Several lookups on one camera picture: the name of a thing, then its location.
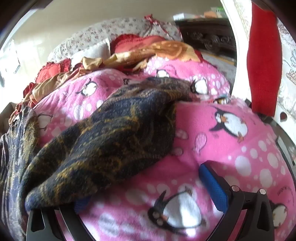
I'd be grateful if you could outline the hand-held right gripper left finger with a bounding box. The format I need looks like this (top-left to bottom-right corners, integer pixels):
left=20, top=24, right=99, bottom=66
left=26, top=197, right=92, bottom=241

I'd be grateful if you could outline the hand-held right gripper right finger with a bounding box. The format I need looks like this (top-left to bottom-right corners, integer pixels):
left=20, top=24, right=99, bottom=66
left=198, top=160, right=275, bottom=241

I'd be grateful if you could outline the navy gold patterned garment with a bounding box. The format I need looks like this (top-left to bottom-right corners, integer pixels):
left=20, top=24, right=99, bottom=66
left=0, top=77, right=199, bottom=241

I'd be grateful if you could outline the pink penguin print blanket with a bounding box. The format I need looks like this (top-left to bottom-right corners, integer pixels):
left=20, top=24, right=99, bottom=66
left=32, top=56, right=293, bottom=241

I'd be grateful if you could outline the red ruffled cushion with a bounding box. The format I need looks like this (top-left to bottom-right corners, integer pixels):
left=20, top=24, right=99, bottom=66
left=23, top=58, right=72, bottom=98

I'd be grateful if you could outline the red knit sweater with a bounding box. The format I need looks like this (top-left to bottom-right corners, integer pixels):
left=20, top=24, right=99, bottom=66
left=246, top=2, right=281, bottom=116

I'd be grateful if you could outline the orange golden blanket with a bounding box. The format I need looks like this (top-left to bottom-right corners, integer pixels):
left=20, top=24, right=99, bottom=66
left=23, top=40, right=201, bottom=108

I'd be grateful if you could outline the dark wooden cabinet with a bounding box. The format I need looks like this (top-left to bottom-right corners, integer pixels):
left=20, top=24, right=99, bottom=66
left=174, top=19, right=237, bottom=58

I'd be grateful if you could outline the white pillow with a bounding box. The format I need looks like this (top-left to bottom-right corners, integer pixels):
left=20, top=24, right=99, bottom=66
left=72, top=38, right=111, bottom=65

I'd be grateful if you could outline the floral fabric headboard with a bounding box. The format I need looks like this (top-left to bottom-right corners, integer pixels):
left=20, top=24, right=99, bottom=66
left=47, top=15, right=183, bottom=63

